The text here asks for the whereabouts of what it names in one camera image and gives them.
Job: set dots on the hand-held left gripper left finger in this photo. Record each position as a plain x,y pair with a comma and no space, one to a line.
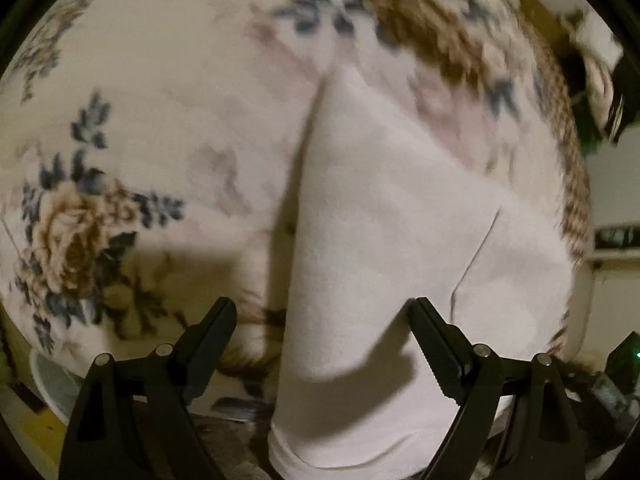
210,340

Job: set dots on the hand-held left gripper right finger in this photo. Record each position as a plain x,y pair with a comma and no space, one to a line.
440,355

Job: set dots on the white pants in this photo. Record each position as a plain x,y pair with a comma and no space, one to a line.
390,235

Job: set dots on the white ribbed round object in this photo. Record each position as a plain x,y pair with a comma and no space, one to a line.
52,385

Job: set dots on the brown checked blanket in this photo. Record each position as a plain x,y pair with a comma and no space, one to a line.
575,185

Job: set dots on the floral bedspread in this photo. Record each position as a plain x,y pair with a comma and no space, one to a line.
175,110

